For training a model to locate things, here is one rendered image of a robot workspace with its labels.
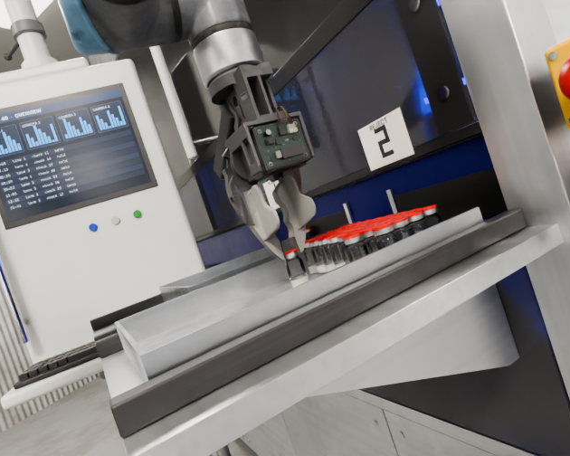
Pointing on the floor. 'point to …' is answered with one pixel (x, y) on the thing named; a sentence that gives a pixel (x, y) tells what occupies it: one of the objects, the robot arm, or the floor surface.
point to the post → (534, 163)
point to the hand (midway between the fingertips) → (285, 246)
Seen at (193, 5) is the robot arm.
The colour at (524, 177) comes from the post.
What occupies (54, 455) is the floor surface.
